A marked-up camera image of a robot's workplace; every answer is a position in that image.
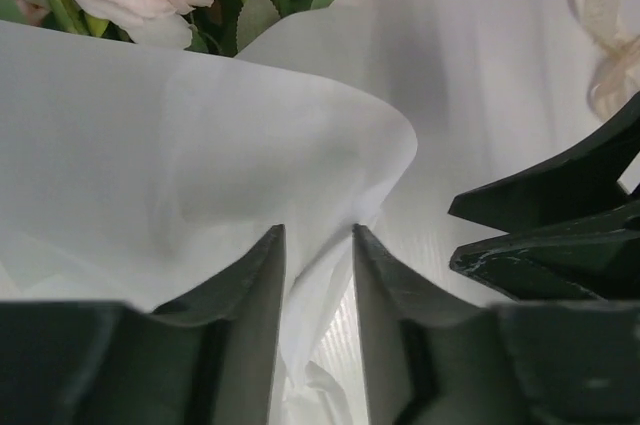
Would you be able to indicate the white wrapping paper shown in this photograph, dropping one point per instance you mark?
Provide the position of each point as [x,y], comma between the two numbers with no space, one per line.
[134,172]

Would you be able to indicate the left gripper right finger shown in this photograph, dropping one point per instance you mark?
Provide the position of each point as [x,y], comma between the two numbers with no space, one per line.
[432,358]

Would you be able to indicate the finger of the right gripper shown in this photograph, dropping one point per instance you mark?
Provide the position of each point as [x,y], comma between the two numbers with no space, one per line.
[592,258]
[579,182]

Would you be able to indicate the cream printed ribbon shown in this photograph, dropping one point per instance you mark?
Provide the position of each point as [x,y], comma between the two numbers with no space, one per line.
[616,78]

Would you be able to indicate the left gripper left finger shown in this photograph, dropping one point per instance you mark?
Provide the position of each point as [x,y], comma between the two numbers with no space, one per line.
[205,357]

